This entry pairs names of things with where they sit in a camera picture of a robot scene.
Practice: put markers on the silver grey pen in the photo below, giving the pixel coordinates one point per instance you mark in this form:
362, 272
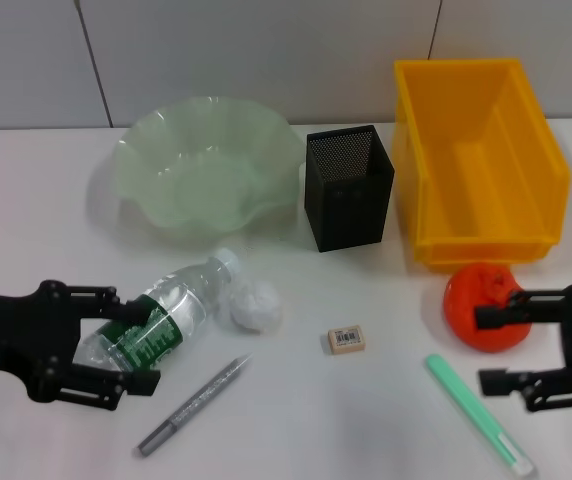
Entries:
196, 402

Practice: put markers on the yellow plastic bin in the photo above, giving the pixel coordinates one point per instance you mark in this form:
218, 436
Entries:
486, 170

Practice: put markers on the orange fruit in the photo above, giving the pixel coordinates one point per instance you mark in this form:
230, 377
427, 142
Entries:
461, 300

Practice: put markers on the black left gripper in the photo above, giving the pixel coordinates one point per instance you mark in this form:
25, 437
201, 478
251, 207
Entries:
11, 332

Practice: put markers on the white paper ball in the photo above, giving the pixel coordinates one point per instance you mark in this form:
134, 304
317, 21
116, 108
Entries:
258, 307

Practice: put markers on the clear water bottle green label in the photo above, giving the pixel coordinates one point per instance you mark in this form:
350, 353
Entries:
186, 305

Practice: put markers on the black mesh pen holder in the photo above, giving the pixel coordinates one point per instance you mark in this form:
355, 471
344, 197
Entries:
348, 210

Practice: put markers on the pale green wavy glass bowl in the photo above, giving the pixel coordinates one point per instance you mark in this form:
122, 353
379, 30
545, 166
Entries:
191, 175

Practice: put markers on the mint green pen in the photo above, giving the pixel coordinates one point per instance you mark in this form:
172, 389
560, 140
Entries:
476, 415

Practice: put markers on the beige eraser with barcode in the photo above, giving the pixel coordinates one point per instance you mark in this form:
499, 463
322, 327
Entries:
346, 340

